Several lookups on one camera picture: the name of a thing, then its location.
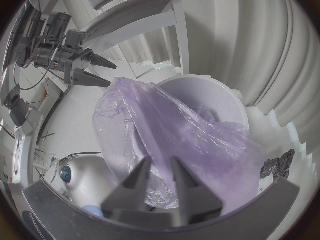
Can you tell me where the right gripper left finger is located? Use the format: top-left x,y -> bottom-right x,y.
101,157 -> 152,217

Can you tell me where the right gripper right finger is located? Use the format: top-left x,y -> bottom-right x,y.
170,155 -> 223,227

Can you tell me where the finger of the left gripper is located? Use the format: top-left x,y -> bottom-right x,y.
70,68 -> 111,87
89,51 -> 117,69

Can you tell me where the purple plastic bag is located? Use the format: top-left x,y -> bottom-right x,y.
92,76 -> 266,209

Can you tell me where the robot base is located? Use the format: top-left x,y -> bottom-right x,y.
0,106 -> 119,217

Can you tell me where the crumpled black plastic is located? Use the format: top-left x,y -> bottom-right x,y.
260,149 -> 295,179

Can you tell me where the white trash bin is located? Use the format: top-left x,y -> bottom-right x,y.
157,74 -> 250,134

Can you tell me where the white chair with grey seat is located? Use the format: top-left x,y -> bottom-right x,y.
50,0 -> 190,94

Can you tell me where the white curtain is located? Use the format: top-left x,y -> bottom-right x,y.
60,0 -> 312,128

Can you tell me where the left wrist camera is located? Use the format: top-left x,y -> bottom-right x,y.
64,29 -> 87,53

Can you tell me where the black cable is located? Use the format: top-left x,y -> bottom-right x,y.
15,68 -> 50,91

